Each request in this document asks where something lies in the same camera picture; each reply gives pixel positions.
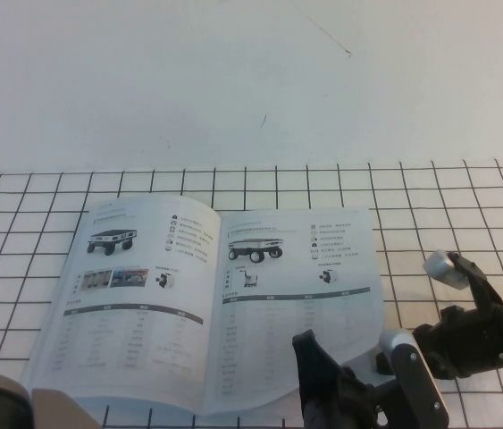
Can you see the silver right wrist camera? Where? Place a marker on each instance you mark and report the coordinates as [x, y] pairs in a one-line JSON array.
[[443, 270]]

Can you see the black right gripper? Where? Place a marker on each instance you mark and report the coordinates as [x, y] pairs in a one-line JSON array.
[[349, 402]]

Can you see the white product catalogue book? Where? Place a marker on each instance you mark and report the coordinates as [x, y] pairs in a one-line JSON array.
[[144, 290]]

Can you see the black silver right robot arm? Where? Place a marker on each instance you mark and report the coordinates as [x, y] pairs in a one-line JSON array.
[[470, 335]]

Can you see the white black-grid table mat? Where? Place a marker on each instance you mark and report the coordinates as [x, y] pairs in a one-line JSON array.
[[456, 214]]

